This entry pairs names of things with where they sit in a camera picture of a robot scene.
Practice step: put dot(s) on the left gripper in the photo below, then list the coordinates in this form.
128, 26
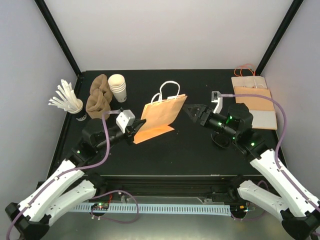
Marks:
130, 130

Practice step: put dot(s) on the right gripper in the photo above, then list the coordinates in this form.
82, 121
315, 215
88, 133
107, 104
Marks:
203, 108

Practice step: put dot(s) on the brown paper bag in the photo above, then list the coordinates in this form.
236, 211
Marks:
263, 111
159, 114

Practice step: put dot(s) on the brown cup carrier stack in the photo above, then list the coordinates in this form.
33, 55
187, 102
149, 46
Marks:
100, 97

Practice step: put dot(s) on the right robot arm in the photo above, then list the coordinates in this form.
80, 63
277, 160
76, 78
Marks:
294, 206

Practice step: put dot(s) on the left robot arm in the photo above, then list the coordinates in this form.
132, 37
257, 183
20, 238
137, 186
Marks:
72, 182

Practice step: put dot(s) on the stack of paper cups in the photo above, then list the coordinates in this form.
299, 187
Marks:
117, 85

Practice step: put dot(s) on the flat brown paper bag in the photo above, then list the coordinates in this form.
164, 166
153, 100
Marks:
263, 111

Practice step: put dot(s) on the cup of white stirrers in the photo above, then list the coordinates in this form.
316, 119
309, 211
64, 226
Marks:
66, 99

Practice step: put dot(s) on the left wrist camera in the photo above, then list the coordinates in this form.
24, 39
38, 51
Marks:
125, 119

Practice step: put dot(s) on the orange bag handle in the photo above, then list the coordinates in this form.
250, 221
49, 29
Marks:
238, 71

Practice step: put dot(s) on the light blue cable duct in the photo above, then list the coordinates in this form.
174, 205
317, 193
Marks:
175, 209

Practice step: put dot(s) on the right black frame post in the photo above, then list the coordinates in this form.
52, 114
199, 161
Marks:
281, 30

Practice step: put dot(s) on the black frame post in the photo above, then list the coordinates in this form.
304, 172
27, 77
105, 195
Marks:
48, 17
281, 30

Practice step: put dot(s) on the left black frame post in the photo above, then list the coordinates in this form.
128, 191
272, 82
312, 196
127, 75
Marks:
48, 17

